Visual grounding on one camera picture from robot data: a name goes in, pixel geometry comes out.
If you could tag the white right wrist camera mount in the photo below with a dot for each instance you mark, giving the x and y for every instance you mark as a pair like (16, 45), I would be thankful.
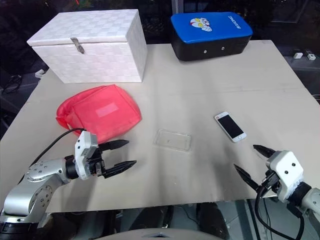
(285, 162)

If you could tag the white smartphone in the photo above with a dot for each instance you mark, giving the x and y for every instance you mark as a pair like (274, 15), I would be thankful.
(230, 126)

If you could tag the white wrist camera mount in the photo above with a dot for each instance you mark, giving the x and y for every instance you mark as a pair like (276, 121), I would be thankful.
(285, 162)
(85, 145)

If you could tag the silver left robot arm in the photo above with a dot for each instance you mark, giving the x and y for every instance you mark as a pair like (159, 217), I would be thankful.
(40, 172)

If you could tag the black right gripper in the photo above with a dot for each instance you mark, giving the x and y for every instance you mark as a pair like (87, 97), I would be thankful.
(270, 181)

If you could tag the red fabric bag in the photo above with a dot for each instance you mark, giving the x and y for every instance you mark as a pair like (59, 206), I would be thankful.
(105, 110)

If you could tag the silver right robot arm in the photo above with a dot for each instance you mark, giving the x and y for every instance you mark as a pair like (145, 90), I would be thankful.
(312, 197)

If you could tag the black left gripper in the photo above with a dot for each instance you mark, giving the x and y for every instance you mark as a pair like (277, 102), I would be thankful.
(96, 167)

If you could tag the grey metal post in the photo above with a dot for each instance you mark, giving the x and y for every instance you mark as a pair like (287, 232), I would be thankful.
(178, 6)

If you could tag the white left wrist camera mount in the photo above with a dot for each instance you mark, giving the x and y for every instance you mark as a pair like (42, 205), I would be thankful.
(85, 145)

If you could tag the small white power adapter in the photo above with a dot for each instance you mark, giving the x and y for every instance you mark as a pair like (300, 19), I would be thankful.
(298, 55)
(310, 55)

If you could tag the grey robot torso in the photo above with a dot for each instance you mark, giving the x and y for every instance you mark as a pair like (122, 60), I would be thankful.
(140, 235)

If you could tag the clear plastic phone case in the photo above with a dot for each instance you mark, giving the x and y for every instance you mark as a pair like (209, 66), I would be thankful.
(172, 140)

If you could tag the blue and black padded case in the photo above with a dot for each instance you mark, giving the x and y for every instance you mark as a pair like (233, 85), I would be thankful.
(212, 32)

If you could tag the metal box latch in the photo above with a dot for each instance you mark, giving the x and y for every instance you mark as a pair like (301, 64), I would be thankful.
(79, 47)

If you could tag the white woven storage box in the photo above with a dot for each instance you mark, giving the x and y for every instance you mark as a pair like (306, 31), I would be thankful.
(100, 57)

